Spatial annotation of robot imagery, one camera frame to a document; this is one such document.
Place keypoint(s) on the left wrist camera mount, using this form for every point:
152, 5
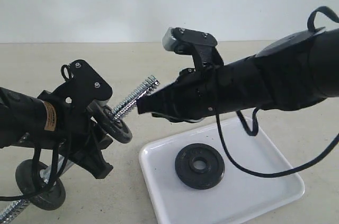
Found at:
85, 86

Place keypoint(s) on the chrome threaded dumbbell bar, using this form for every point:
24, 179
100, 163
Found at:
53, 199

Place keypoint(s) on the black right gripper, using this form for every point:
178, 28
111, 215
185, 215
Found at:
193, 97

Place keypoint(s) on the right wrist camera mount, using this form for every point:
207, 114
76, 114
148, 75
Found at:
190, 41

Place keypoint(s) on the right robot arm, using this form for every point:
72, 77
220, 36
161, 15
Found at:
290, 74

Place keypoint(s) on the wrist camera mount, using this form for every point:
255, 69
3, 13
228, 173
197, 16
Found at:
190, 41
85, 86

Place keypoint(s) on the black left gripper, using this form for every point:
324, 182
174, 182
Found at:
51, 121

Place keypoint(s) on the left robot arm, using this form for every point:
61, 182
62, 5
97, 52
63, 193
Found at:
12, 133

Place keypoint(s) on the white rectangular tray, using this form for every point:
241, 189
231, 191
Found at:
239, 197

